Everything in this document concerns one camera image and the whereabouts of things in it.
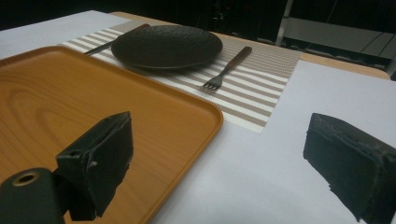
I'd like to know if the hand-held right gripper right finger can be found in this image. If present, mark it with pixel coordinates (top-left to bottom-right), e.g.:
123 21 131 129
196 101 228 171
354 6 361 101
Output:
303 112 396 224

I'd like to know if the fork with brown handle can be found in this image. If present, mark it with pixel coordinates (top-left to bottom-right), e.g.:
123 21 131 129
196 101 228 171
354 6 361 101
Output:
201 46 253 92

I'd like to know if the orange wooden tray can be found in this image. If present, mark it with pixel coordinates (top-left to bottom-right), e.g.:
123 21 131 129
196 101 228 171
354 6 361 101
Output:
0 45 224 224

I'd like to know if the dark textured plate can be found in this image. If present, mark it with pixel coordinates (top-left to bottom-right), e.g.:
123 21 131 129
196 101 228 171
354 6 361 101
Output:
110 24 224 70

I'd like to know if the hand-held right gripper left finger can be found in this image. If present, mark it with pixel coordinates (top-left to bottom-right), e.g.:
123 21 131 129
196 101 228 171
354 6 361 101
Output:
55 111 134 222

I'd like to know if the knife with brown handle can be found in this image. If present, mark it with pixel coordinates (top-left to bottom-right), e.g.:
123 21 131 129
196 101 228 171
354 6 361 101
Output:
83 22 151 57

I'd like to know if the striped woven placemat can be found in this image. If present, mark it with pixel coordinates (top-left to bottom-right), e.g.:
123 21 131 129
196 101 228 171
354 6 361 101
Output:
60 19 304 134

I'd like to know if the grey metal stand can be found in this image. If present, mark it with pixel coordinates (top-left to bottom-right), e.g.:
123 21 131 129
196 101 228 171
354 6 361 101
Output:
276 0 396 76

